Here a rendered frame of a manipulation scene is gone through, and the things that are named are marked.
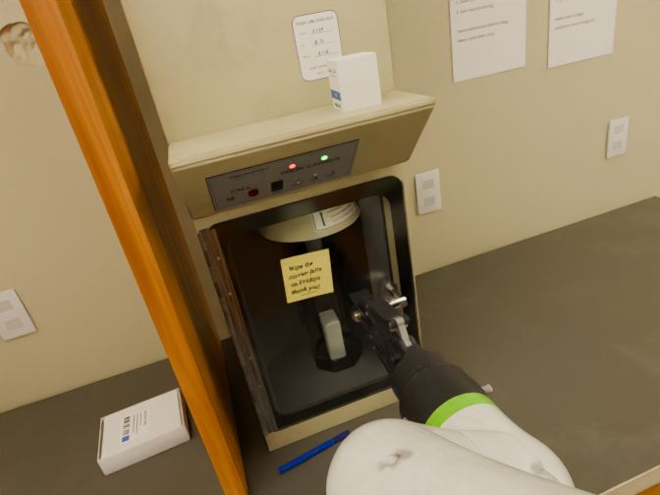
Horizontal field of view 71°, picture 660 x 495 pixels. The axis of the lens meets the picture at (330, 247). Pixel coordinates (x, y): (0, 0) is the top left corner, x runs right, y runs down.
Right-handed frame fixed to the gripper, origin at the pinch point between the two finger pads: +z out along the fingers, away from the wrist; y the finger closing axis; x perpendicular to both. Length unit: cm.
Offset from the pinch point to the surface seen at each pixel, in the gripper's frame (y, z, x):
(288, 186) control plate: 22.8, 0.2, 7.9
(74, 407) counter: -26, 38, 60
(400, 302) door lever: 0.4, -1.5, -5.1
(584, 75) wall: 16, 48, -87
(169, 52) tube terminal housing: 41.2, 4.6, 17.6
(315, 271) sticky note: 7.4, 3.4, 6.0
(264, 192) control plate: 22.7, 0.3, 11.1
